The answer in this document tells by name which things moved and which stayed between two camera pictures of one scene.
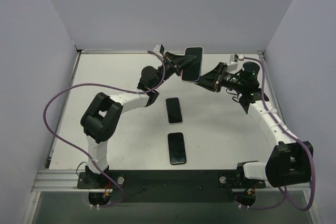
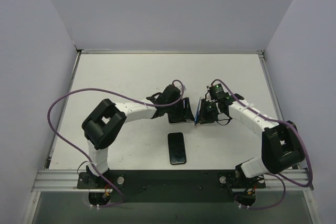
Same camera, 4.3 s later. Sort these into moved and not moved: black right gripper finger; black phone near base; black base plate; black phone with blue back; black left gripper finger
Moved: black right gripper finger; black left gripper finger; black phone with blue back
Not moved: black base plate; black phone near base
